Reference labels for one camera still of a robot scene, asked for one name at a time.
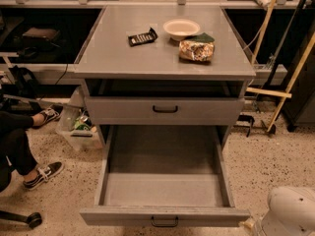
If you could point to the grey drawer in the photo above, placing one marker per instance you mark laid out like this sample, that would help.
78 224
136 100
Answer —
163 111
163 176

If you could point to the grey drawer cabinet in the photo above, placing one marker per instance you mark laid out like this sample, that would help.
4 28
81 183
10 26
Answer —
110 67

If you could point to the black sneaker far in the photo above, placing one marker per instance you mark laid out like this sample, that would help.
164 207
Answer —
45 116

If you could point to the grey upper drawer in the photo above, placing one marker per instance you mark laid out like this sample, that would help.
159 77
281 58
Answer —
163 111

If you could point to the green soda can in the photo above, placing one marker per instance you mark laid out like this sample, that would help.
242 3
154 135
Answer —
83 123

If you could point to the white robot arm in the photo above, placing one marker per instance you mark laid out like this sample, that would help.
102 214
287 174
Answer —
291 213

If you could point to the dark box on shelf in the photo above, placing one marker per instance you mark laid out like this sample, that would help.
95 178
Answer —
42 38

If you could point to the person leg black trousers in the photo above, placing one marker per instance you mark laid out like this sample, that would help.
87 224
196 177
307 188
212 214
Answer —
14 148

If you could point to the grey bottom drawer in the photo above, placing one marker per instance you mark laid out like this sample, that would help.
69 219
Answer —
163 176

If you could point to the black sneaker near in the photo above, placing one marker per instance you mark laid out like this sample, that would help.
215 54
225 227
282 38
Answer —
41 175

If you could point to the clear plastic bin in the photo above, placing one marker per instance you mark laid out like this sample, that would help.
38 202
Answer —
77 139

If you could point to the wooden stick frame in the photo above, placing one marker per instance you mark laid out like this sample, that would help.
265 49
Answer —
282 95

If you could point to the black backpack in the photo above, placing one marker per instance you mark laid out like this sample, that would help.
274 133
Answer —
25 81

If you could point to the white paper bowl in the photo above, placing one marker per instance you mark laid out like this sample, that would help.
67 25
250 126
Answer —
179 29

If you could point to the office chair base wheel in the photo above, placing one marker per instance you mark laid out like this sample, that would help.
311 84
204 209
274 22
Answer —
33 220

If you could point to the black sneaker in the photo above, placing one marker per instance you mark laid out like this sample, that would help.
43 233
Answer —
41 175
45 116

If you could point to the black snack bar wrapper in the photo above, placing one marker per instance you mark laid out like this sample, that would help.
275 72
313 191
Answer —
142 38

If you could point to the crumpled chip bag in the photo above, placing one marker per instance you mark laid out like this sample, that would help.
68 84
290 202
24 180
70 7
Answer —
197 48

